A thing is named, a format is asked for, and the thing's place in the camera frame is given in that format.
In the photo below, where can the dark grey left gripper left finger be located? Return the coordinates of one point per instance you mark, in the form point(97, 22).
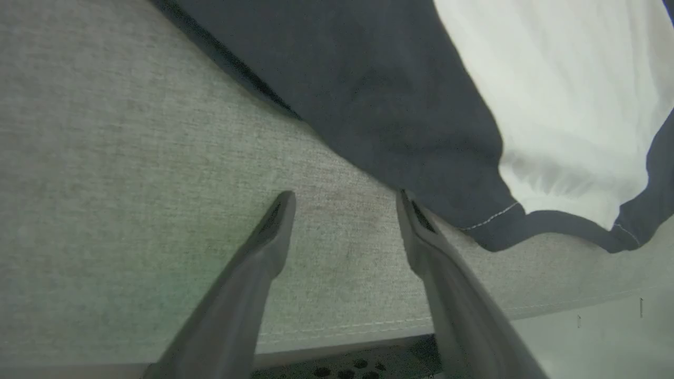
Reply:
point(242, 300)

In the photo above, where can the dark perforated robot base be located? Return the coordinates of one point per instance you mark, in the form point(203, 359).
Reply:
point(358, 363)

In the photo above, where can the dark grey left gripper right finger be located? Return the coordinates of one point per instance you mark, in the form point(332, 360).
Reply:
point(463, 316)

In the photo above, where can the white and dark grey shirt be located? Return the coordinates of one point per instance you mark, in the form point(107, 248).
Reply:
point(395, 79)

